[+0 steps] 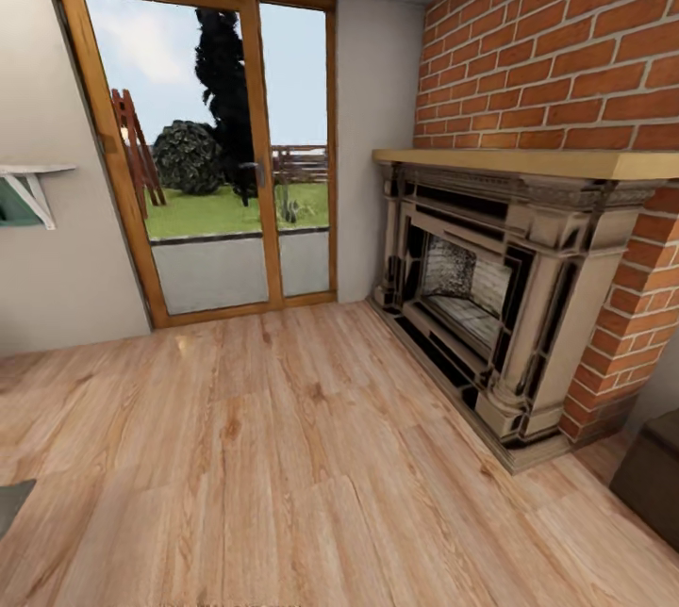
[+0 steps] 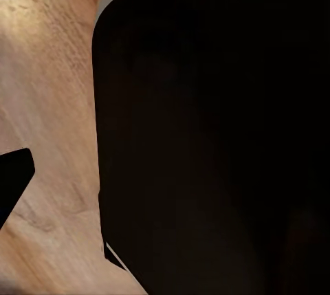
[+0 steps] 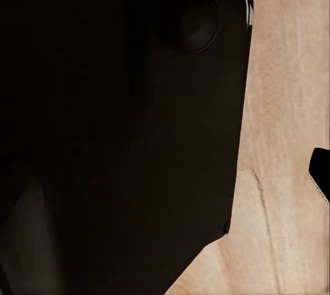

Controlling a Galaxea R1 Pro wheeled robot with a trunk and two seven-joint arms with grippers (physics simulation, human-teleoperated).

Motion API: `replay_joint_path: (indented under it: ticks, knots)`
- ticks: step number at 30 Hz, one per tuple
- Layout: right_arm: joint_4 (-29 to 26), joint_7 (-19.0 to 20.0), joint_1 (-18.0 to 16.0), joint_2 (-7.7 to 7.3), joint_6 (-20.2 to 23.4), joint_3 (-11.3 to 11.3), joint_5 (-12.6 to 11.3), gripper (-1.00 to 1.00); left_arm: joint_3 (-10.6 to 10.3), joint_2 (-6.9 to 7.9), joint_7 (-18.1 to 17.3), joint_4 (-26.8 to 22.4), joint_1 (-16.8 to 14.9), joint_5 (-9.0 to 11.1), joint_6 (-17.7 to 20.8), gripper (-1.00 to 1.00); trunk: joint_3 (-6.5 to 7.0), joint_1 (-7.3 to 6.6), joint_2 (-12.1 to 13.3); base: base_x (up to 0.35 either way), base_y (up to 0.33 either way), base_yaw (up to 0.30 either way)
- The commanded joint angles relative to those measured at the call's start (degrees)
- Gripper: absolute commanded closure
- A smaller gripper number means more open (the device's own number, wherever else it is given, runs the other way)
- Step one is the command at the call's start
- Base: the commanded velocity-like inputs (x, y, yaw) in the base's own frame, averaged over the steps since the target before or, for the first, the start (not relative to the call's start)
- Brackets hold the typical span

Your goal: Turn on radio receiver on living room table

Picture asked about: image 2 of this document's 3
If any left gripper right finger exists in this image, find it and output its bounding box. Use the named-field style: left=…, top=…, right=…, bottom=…
left=309, top=147, right=330, bottom=202

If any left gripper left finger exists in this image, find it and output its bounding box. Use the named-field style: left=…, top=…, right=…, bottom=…
left=0, top=148, right=35, bottom=229

